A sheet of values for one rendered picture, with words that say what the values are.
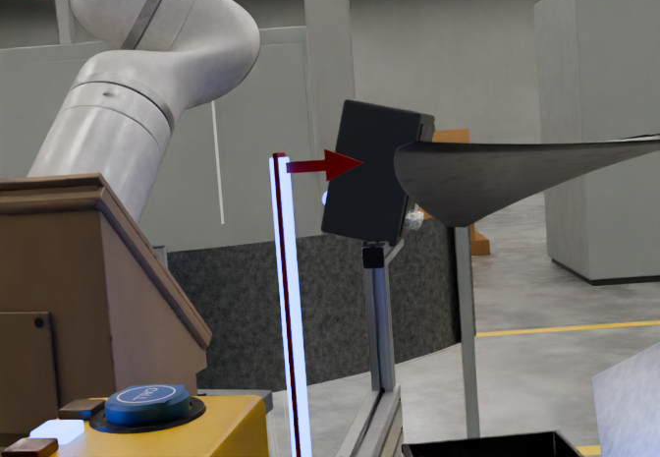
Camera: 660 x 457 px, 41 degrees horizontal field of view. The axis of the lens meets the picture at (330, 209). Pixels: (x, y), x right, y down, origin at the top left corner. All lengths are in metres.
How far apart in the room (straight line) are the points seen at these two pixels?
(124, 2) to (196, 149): 5.61
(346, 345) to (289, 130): 4.22
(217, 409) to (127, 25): 0.70
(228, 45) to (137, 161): 0.21
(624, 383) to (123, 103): 0.56
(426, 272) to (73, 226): 1.95
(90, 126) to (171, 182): 5.78
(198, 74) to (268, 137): 5.56
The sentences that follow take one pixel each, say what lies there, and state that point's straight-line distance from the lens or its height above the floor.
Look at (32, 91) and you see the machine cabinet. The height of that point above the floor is 1.72.
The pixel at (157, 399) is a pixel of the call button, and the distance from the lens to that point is 0.44.
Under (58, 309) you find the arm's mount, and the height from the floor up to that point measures 1.07.
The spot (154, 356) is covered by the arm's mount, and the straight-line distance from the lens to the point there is 0.85.
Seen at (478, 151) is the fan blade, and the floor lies 1.18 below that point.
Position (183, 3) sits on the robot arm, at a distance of 1.08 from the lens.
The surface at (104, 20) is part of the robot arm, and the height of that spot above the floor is 1.36.
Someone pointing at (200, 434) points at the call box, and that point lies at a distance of 0.41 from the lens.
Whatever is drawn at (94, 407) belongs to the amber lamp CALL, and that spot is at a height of 1.08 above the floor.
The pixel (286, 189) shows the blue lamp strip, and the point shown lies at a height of 1.16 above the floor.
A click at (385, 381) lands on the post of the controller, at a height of 0.87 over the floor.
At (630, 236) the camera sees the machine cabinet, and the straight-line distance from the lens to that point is 6.87.
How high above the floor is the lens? 1.20
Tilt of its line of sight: 4 degrees down
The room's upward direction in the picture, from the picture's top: 4 degrees counter-clockwise
